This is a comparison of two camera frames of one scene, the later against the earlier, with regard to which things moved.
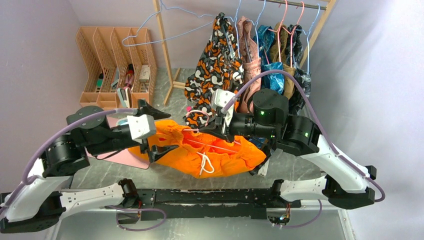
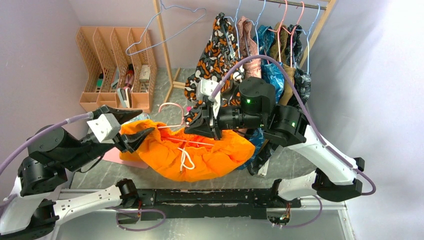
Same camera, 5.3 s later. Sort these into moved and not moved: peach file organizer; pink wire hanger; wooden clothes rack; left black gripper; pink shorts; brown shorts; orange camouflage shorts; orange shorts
Moved: orange shorts; pink wire hanger; left black gripper
Not moved: orange camouflage shorts; brown shorts; pink shorts; peach file organizer; wooden clothes rack
